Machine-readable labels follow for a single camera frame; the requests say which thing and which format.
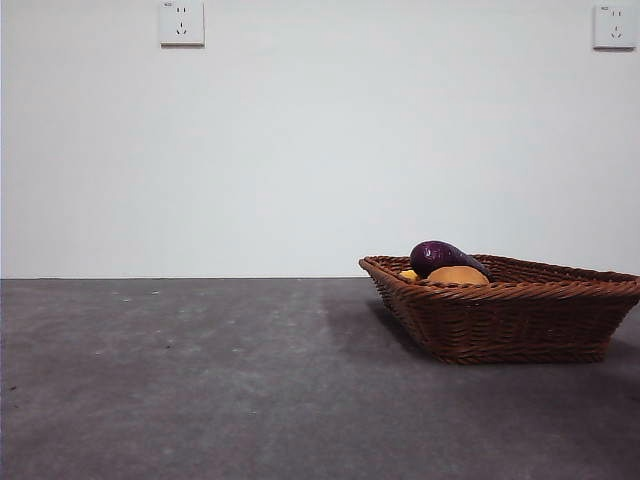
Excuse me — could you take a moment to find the purple eggplant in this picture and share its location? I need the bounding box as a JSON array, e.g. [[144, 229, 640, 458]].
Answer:
[[409, 240, 496, 282]]

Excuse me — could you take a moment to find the brown potato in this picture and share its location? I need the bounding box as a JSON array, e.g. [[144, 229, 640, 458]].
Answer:
[[425, 265, 491, 288]]

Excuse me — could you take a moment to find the brown wicker basket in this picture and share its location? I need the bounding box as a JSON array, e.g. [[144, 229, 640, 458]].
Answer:
[[358, 254, 640, 366]]

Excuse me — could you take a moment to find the white wall socket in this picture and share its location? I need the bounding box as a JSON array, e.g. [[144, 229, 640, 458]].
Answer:
[[159, 0, 206, 49], [592, 4, 631, 51]]

